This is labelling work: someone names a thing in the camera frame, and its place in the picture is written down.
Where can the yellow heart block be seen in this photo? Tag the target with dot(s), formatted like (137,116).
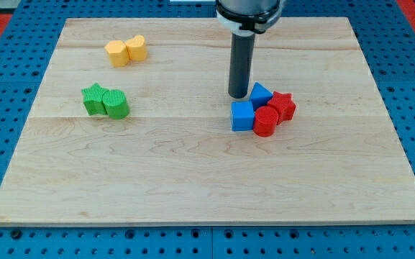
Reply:
(137,48)

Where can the yellow hexagon block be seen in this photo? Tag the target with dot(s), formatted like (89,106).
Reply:
(117,53)

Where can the robot arm with grey flange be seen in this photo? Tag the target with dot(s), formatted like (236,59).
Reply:
(247,17)

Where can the green cylinder block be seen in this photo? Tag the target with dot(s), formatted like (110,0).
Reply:
(115,103)

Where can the blue triangle block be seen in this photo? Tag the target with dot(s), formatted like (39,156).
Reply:
(259,96)

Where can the green star block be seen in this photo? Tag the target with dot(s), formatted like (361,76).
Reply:
(93,99)

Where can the red star block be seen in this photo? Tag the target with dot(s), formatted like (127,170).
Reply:
(284,105)

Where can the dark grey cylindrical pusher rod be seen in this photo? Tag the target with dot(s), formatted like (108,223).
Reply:
(240,65)

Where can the light wooden board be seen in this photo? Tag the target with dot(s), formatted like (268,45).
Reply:
(174,159)

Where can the blue cube block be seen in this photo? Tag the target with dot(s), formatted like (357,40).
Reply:
(242,116)

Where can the red cylinder block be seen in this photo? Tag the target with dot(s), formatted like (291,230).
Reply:
(265,122)

